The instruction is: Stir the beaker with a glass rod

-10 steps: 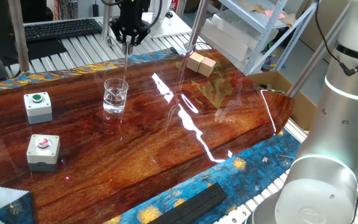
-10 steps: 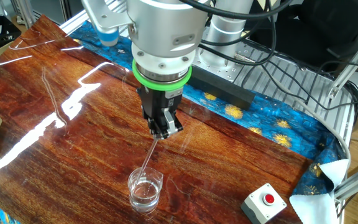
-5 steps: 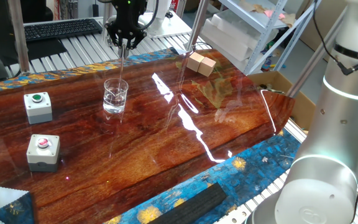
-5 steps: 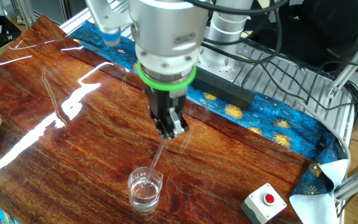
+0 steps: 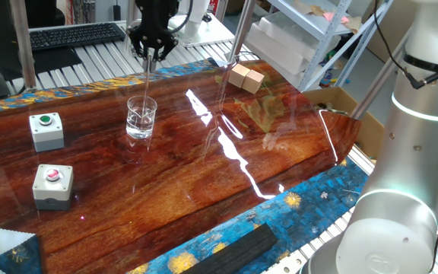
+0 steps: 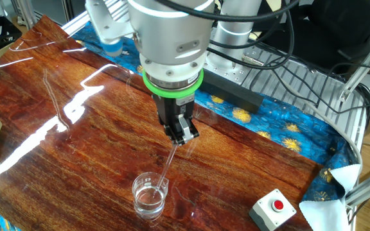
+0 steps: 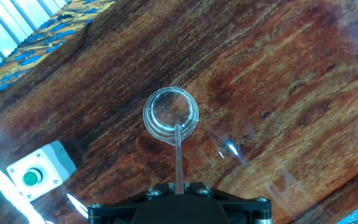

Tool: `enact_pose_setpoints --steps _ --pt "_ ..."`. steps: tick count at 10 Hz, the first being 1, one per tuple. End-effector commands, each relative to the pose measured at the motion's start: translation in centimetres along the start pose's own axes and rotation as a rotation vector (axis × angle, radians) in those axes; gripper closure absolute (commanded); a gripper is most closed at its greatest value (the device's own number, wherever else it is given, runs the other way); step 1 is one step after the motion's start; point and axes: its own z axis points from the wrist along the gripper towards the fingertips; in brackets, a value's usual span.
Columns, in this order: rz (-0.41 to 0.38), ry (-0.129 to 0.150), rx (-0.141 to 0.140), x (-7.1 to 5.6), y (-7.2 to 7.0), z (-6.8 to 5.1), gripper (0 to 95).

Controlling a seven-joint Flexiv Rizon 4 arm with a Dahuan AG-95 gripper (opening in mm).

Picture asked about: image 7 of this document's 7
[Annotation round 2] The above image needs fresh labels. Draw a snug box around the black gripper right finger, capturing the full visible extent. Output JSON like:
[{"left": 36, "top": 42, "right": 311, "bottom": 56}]
[{"left": 183, "top": 182, "right": 273, "bottom": 224}]

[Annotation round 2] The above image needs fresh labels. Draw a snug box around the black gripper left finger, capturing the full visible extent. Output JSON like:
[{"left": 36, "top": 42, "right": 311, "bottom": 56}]
[{"left": 88, "top": 182, "right": 177, "bottom": 224}]

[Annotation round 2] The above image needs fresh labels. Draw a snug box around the clear glass stirring rod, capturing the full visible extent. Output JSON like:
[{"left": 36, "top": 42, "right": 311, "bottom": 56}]
[{"left": 174, "top": 123, "right": 185, "bottom": 195}]

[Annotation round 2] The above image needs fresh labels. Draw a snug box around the clear glass beaker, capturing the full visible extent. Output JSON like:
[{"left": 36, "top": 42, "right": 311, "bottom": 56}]
[{"left": 142, "top": 86, "right": 200, "bottom": 147}]

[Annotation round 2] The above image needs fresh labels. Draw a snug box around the glossy wood grain mat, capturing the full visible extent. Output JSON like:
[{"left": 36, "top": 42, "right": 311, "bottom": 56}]
[{"left": 0, "top": 0, "right": 358, "bottom": 224}]

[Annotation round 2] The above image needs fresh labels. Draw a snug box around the green button switch box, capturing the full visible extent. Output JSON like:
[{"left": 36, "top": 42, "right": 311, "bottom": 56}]
[{"left": 6, "top": 139, "right": 78, "bottom": 202}]

